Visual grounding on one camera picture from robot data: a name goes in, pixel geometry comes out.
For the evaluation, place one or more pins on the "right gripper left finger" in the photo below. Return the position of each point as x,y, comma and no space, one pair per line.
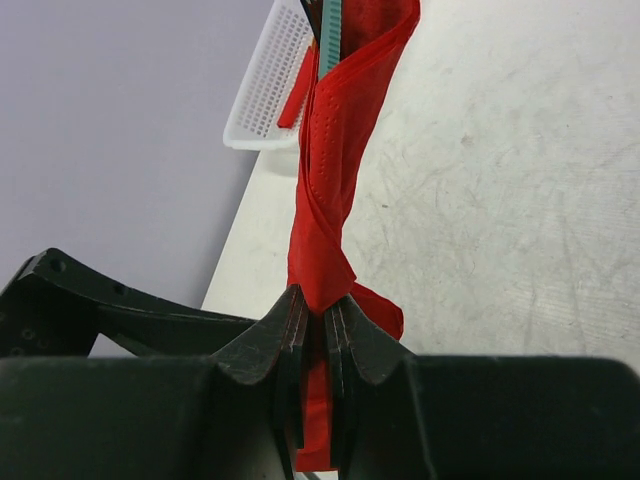
111,383

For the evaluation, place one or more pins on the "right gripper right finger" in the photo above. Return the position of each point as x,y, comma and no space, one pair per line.
399,415

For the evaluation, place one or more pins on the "red paper napkin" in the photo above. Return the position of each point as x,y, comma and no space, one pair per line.
339,117

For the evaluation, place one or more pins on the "white plastic perforated basket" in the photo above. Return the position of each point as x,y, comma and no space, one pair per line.
268,82

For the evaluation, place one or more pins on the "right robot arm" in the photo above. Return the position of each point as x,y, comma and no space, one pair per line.
101,381

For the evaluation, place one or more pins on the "rolled red napkin bundle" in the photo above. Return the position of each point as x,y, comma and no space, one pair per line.
296,98

